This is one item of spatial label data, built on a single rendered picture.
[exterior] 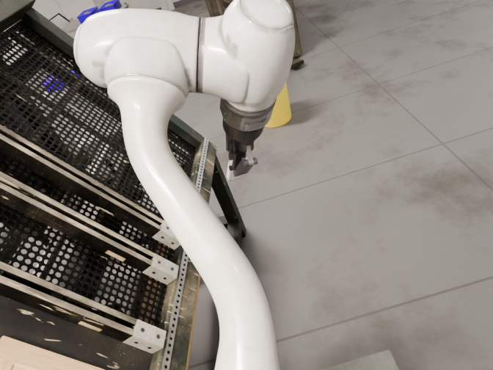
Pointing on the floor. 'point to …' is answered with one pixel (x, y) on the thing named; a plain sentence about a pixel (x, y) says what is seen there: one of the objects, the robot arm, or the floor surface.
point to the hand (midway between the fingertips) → (234, 169)
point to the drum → (280, 110)
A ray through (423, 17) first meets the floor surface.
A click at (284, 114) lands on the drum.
